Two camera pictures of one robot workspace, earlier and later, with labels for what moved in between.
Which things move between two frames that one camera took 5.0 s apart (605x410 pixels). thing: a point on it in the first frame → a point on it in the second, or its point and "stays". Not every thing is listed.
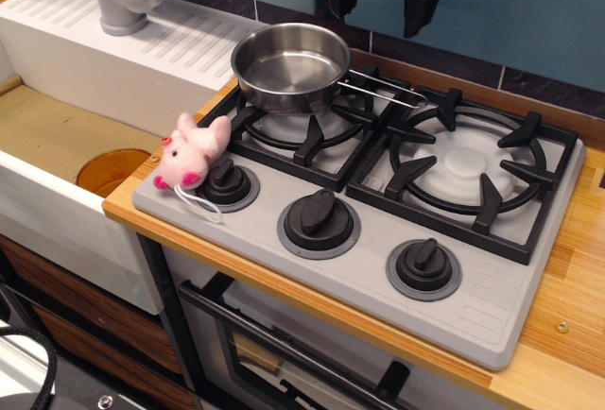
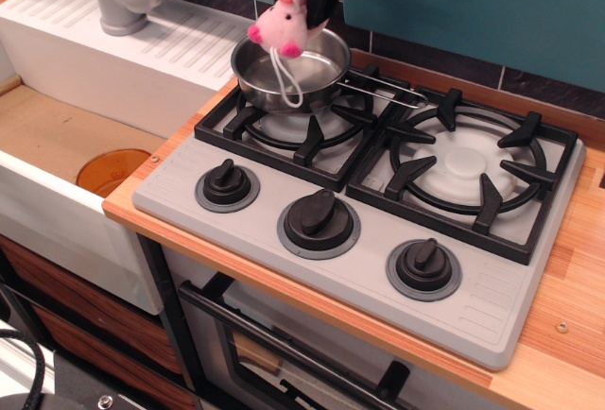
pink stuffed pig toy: [188, 153] → [285, 29]
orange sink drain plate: [107, 172] stays
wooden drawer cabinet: [112, 340] stays
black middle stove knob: [319, 226] stays
